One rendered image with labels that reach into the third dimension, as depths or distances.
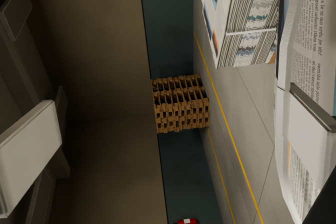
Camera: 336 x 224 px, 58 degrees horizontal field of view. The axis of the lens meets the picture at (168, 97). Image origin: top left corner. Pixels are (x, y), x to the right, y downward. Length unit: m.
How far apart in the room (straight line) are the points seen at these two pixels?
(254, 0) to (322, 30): 0.65
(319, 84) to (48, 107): 0.18
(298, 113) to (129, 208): 8.00
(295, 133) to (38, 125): 0.13
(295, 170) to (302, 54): 0.10
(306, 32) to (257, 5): 0.64
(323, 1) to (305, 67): 0.06
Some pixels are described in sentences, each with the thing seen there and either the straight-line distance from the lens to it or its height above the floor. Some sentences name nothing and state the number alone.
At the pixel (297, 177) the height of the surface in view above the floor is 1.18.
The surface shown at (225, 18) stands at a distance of 0.90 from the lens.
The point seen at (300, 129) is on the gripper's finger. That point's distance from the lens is 0.16.
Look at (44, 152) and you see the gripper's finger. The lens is 0.18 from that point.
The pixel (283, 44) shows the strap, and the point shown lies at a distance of 0.18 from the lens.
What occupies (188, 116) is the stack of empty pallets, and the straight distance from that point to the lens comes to 7.32.
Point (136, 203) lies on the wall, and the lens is 8.17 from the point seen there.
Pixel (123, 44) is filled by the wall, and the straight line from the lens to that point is 8.49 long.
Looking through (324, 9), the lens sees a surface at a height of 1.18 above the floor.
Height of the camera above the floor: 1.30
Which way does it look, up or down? 3 degrees down
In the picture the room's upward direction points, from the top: 97 degrees counter-clockwise
